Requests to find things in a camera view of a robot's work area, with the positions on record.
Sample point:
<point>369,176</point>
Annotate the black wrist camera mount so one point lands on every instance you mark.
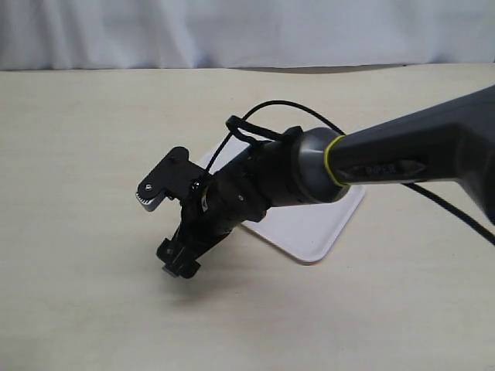
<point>174,177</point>

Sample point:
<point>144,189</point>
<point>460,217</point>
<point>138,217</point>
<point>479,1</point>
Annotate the white rectangular plastic tray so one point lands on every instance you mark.
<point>307,232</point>

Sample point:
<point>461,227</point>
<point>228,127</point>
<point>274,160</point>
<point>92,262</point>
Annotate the white backdrop curtain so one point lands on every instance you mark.
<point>66,35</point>

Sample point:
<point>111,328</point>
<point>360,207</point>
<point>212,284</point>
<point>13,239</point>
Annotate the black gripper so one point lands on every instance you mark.
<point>244,189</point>

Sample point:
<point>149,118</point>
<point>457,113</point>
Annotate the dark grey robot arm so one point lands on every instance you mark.
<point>452,141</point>

